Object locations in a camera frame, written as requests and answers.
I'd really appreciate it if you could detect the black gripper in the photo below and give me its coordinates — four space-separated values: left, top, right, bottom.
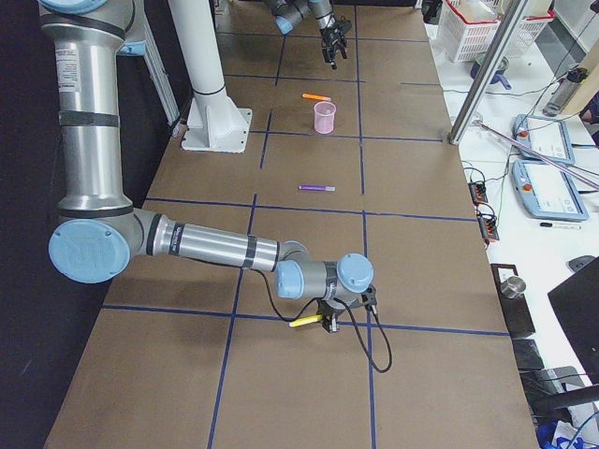
317 298 348 333
320 25 351 70

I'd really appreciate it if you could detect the yellow highlighter pen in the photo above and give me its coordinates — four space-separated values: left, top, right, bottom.
288 314 323 328

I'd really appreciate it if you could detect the orange highlighter pen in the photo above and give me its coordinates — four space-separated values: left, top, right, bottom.
301 93 331 102

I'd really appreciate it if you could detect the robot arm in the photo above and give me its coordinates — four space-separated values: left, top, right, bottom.
264 0 352 70
38 1 376 333

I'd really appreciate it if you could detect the pink mesh pen holder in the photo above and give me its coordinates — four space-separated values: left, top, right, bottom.
314 101 336 135

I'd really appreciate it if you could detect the purple highlighter pen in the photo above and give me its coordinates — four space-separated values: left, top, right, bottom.
299 184 336 192

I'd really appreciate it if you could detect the white red plastic basket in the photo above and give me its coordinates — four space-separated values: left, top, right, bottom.
436 1 500 63

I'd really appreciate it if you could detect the near black orange connector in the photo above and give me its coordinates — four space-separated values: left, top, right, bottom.
476 213 500 244

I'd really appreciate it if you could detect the black orange connector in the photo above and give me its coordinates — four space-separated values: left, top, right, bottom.
468 181 488 205
476 213 500 244

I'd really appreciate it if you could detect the black box on desk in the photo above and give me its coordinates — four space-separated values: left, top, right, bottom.
490 264 535 340

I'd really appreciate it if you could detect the small metal cup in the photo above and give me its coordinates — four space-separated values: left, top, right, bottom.
500 276 526 299

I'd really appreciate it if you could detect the far black orange connector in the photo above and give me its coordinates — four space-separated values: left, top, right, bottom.
468 181 488 205

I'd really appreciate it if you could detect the black marker on desk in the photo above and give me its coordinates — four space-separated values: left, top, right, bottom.
539 222 581 230

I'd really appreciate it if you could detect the black monitor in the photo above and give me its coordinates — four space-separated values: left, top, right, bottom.
548 265 598 384

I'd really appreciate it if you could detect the black computer mouse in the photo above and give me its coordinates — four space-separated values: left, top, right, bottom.
566 254 596 273

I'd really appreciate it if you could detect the near blue teach pendant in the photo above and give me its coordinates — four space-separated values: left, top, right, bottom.
511 160 589 223

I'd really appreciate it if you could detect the long metal grabber tool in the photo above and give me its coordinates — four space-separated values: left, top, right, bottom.
473 119 599 194

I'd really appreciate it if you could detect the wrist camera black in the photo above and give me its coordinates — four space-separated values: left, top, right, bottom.
334 19 352 35
361 284 378 316

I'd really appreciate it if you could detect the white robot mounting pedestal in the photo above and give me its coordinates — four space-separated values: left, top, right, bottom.
168 0 253 153

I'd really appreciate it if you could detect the aluminium frame post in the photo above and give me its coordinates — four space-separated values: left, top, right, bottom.
447 0 529 145

